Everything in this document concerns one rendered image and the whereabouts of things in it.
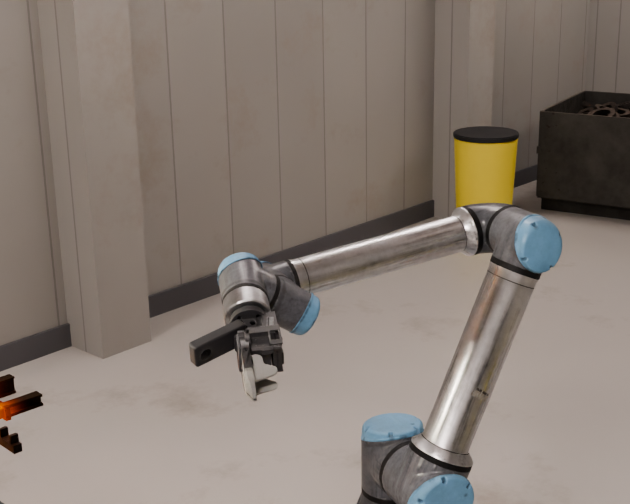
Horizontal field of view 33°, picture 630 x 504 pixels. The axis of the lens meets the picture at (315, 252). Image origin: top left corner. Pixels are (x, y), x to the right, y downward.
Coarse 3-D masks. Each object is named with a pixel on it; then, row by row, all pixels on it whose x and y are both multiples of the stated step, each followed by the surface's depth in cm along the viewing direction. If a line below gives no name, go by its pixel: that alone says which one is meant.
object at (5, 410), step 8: (32, 392) 256; (8, 400) 252; (16, 400) 252; (24, 400) 252; (32, 400) 255; (40, 400) 256; (0, 408) 249; (8, 408) 248; (16, 408) 252; (24, 408) 253; (32, 408) 254; (0, 416) 248; (8, 416) 249
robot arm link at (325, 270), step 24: (456, 216) 242; (480, 216) 240; (384, 240) 235; (408, 240) 236; (432, 240) 237; (456, 240) 239; (480, 240) 240; (264, 264) 229; (288, 264) 227; (312, 264) 228; (336, 264) 229; (360, 264) 231; (384, 264) 233; (408, 264) 237; (312, 288) 228
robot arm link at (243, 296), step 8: (240, 288) 202; (248, 288) 202; (256, 288) 203; (232, 296) 201; (240, 296) 200; (248, 296) 200; (256, 296) 201; (264, 296) 203; (224, 304) 202; (232, 304) 200; (240, 304) 200; (248, 304) 200; (256, 304) 200; (264, 304) 201; (224, 312) 201; (232, 312) 200; (224, 320) 201
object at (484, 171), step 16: (464, 128) 701; (480, 128) 700; (496, 128) 699; (464, 144) 677; (480, 144) 671; (496, 144) 670; (512, 144) 676; (464, 160) 680; (480, 160) 674; (496, 160) 673; (512, 160) 681; (464, 176) 684; (480, 176) 678; (496, 176) 677; (512, 176) 686; (464, 192) 688; (480, 192) 681; (496, 192) 681; (512, 192) 692
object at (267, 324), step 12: (240, 312) 198; (252, 312) 199; (264, 312) 201; (252, 324) 201; (264, 324) 198; (276, 324) 198; (252, 336) 194; (264, 336) 194; (276, 336) 194; (252, 348) 192; (264, 348) 192; (276, 348) 192; (240, 360) 192; (252, 360) 193; (264, 360) 193; (276, 360) 193
